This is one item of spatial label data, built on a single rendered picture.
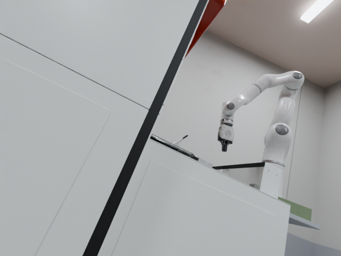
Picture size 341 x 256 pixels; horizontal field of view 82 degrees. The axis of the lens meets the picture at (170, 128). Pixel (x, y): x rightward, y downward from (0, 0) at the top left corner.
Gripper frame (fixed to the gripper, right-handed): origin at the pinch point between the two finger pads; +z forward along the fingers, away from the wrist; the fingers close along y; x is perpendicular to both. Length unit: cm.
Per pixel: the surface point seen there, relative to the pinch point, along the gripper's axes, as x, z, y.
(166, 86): -67, 8, -62
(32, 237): -68, 40, -77
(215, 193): -47, 29, -34
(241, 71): 132, -175, 109
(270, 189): -40.8, 23.2, -4.4
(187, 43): -67, -5, -58
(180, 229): -47, 40, -45
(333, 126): 87, -105, 255
